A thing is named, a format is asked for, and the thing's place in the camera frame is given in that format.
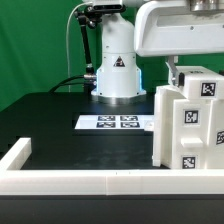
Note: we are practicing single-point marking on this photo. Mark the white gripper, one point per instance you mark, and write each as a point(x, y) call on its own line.
point(179, 27)

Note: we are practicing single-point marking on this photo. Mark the white cabinet top block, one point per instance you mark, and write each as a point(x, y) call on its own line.
point(200, 83)

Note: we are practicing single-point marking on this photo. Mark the white cabinet body box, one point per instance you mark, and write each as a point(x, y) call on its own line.
point(163, 126)

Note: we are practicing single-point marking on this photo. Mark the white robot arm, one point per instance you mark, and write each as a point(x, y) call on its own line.
point(118, 79)

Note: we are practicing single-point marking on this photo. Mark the white base tag plate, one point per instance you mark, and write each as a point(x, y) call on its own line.
point(113, 122)

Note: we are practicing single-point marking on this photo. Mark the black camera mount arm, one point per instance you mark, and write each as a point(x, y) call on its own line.
point(86, 36)

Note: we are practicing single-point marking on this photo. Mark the white U-shaped obstacle wall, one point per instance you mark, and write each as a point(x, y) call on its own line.
point(14, 180)

